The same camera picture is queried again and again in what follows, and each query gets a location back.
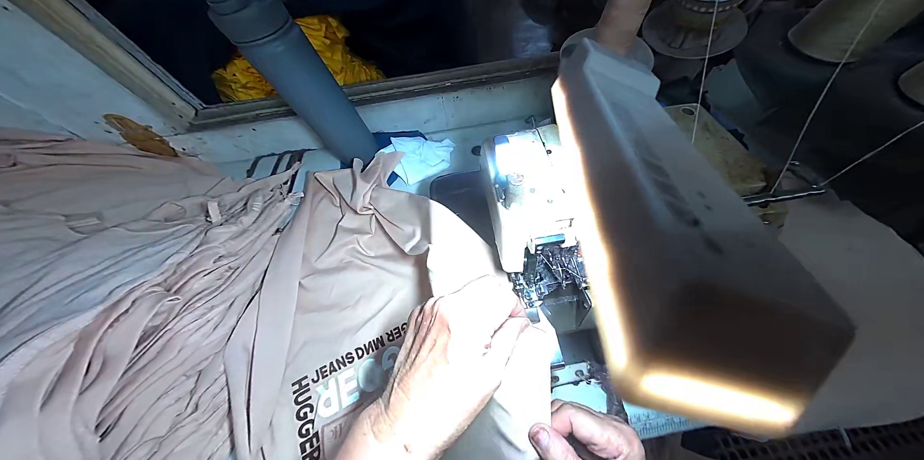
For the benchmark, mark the person's left thumb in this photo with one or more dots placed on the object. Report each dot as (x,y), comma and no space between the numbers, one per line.
(507,343)

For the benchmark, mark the olive thread cone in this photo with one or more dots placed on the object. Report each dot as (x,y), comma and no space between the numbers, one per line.
(859,5)

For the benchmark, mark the elongated lamp with glowing edge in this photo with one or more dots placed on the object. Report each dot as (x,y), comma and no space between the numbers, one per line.
(686,229)

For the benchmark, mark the person's right fingers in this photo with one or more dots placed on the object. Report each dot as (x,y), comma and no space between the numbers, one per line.
(586,424)

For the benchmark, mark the white overlock sewing machine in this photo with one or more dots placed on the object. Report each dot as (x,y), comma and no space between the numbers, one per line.
(514,186)

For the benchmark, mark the pile of yellow fabric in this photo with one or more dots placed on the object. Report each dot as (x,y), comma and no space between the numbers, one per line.
(339,56)

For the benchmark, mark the crumpled white cloth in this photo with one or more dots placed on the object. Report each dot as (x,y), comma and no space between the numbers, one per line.
(422,158)

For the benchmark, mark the person's right hand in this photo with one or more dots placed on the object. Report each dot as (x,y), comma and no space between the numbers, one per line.
(595,435)

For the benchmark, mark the person's right thumb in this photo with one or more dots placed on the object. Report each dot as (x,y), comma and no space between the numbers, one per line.
(550,443)

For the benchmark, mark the measuring tape strip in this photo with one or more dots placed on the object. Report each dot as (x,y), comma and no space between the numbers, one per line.
(668,422)

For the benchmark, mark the striped cloth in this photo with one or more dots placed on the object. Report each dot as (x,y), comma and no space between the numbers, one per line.
(278,163)

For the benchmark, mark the person's left hand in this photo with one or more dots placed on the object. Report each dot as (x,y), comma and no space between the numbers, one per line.
(444,366)

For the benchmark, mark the person's left forearm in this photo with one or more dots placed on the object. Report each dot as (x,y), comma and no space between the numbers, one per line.
(361,445)

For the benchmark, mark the pile of beige garments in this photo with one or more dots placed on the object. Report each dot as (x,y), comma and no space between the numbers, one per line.
(108,265)

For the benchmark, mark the metal thread guide rod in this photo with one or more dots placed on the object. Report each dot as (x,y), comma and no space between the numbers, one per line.
(787,195)

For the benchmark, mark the person's left fingers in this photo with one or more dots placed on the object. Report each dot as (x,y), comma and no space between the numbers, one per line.
(498,297)

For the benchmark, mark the peach thread cone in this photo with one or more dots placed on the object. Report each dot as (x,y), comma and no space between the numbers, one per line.
(628,2)

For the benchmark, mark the beige garment with printed letters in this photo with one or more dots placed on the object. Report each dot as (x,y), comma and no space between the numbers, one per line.
(354,265)

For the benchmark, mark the grey bottle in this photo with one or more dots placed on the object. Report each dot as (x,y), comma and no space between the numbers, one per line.
(296,70)

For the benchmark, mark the black slotted grille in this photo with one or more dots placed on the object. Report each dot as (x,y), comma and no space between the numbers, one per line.
(808,443)

